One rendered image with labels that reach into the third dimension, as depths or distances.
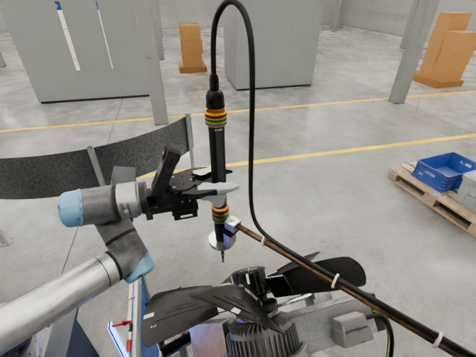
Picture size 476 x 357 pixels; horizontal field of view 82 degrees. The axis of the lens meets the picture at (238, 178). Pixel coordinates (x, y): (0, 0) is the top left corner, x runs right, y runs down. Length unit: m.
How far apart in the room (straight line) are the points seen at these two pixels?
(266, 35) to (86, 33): 3.70
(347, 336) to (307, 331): 0.12
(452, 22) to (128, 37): 7.32
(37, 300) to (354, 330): 0.84
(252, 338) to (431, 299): 2.07
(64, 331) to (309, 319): 0.86
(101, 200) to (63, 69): 6.45
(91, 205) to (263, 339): 0.60
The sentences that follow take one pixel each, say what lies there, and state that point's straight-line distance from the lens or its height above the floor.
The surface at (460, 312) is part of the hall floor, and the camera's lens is 2.85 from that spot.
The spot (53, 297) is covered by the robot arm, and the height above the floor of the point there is 1.53.
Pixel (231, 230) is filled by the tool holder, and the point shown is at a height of 1.53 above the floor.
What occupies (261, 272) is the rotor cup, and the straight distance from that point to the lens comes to 0.94.
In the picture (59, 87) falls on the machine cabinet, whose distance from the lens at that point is 7.15.
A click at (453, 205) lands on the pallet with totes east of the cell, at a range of 3.67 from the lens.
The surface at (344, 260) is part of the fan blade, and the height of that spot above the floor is 1.41.
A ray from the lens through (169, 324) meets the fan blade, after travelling 0.94.
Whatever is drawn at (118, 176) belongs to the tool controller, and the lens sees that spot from 1.47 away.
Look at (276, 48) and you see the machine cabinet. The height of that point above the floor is 0.92.
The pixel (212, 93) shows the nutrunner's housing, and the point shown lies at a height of 1.85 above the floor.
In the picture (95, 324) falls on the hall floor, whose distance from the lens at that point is 2.48.
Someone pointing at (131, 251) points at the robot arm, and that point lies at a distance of 0.69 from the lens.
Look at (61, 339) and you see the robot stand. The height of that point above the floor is 1.00.
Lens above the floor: 2.00
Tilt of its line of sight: 34 degrees down
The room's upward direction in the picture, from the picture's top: straight up
